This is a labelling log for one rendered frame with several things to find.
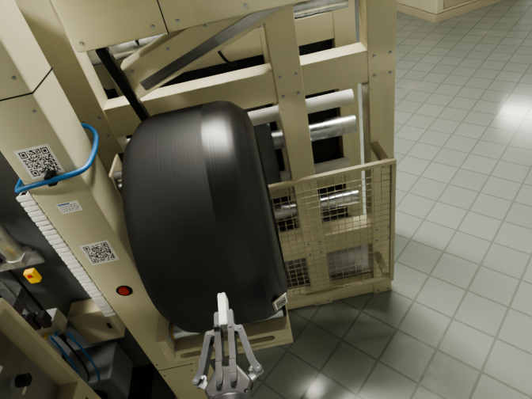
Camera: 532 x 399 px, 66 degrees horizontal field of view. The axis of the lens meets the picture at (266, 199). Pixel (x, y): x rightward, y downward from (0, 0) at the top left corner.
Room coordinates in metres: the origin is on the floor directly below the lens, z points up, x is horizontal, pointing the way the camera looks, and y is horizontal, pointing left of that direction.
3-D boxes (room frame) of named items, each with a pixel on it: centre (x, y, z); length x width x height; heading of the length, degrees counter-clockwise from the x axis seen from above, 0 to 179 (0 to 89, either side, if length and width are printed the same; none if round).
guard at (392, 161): (1.19, -0.05, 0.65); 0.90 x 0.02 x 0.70; 88
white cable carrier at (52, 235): (0.84, 0.54, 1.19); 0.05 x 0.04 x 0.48; 178
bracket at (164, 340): (0.88, 0.37, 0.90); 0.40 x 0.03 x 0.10; 178
